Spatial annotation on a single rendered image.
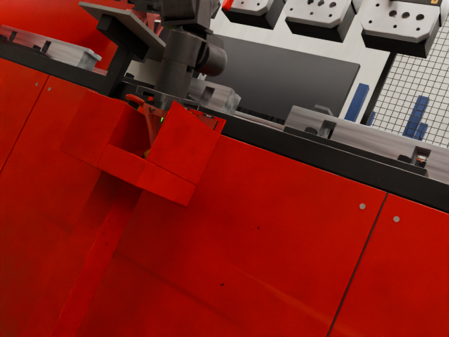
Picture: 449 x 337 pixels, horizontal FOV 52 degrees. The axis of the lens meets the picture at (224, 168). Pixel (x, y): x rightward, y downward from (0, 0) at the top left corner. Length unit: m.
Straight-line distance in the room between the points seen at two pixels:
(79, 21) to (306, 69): 1.03
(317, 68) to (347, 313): 1.09
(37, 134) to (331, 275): 0.87
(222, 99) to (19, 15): 1.10
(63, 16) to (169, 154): 1.45
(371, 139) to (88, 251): 0.60
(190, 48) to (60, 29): 1.40
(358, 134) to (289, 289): 0.36
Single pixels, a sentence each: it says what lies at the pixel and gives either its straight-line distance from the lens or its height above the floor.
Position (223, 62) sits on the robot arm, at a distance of 0.87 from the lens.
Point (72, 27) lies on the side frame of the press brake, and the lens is 2.19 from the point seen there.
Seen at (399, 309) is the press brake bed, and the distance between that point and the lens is 0.82.
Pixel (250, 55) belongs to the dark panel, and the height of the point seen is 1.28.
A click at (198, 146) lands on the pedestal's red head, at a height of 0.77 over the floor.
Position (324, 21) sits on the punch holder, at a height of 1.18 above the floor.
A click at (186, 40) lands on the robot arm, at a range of 0.79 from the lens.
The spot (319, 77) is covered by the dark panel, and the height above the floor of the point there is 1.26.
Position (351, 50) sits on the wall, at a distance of 6.05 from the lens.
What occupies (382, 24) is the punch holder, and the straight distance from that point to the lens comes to 1.11.
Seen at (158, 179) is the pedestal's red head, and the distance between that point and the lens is 0.77.
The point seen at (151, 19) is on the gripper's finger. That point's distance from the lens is 1.23.
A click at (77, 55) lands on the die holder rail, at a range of 1.56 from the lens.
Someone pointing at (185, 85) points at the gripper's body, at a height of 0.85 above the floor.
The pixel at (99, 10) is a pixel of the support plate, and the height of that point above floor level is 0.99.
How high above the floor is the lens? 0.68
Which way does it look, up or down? 5 degrees up
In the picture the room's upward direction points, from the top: 24 degrees clockwise
